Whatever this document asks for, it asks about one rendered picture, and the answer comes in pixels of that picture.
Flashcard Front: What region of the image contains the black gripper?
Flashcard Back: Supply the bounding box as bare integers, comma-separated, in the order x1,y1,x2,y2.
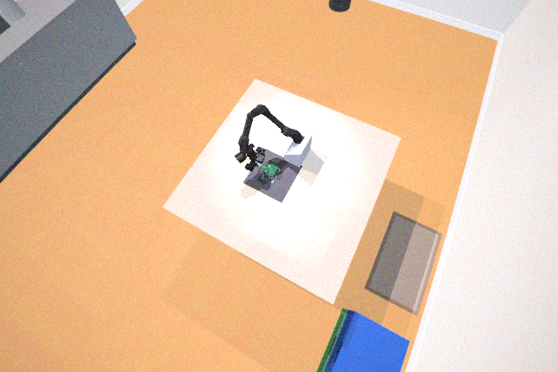
245,146,265,172

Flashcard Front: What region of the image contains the green glass bottle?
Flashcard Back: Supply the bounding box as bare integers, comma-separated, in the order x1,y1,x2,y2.
257,163,280,179

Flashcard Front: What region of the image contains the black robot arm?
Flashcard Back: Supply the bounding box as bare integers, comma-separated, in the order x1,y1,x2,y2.
235,104,305,164

